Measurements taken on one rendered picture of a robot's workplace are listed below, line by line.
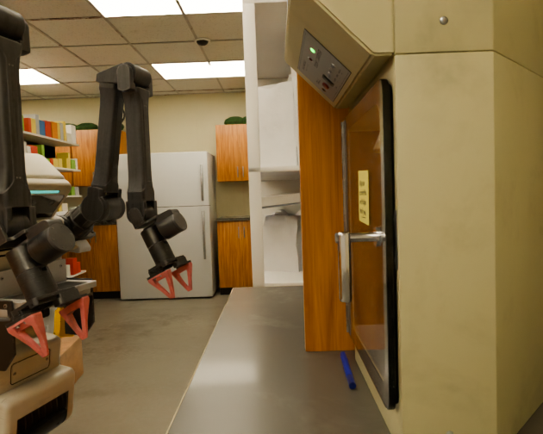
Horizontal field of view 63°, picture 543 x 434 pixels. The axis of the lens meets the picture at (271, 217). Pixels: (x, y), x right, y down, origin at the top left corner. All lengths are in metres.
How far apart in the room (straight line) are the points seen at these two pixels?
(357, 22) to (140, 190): 0.86
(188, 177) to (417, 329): 5.04
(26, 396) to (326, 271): 0.79
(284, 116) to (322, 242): 1.10
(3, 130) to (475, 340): 0.84
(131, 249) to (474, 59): 5.34
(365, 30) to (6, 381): 1.11
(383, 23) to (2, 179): 0.71
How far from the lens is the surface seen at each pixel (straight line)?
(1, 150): 0.96
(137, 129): 1.29
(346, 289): 0.57
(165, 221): 1.24
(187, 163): 5.51
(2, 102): 0.96
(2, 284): 1.21
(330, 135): 0.89
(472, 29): 0.58
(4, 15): 1.01
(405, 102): 0.54
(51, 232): 0.88
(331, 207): 0.89
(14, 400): 1.28
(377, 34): 0.55
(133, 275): 5.76
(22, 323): 0.90
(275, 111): 1.94
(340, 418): 0.69
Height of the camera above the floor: 1.26
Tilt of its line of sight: 3 degrees down
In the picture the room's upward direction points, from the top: 2 degrees counter-clockwise
